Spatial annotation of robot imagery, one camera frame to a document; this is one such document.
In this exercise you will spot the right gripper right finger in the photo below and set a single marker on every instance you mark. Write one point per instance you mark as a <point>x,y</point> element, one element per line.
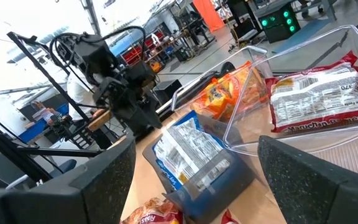
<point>309,193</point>

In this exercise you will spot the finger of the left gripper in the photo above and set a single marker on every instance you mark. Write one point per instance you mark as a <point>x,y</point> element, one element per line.
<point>143,116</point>

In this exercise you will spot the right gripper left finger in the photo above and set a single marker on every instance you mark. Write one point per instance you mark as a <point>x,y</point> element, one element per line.
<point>82,196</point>

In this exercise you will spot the blue Maruchan ramen packet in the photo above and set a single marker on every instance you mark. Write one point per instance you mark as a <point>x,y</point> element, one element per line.
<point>188,152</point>

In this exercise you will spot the red Maruchan ramen packet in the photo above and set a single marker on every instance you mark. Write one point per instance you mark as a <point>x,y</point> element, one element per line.
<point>319,96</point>
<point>154,213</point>
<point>228,218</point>

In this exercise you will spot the orange Maruchan ramen packet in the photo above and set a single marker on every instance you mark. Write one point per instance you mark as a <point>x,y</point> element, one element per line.
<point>222,93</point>

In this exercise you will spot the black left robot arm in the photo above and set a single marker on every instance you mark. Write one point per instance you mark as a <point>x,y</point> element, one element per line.
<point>89,53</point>

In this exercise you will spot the red storage bin rack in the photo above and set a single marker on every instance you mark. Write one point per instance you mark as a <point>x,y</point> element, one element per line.
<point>137,53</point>

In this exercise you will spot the grey plastic bin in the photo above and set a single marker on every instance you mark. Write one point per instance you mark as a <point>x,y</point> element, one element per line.
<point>216,189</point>

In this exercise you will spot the orange panel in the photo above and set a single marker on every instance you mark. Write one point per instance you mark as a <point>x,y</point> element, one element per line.
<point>208,12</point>

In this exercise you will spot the black computer green lights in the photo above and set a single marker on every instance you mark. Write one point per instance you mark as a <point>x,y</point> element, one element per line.
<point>278,21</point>

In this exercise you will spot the black aluminium frame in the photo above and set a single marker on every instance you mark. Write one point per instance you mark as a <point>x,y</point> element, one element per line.
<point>61,152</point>

